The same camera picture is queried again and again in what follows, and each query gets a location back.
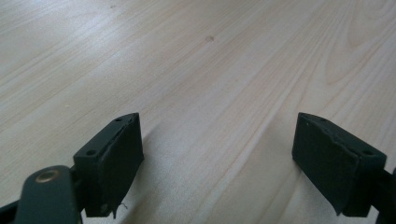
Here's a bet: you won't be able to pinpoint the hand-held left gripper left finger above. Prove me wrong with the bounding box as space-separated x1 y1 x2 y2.
73 112 145 219

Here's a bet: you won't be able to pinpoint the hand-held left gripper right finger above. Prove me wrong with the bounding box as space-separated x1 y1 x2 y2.
291 112 388 217

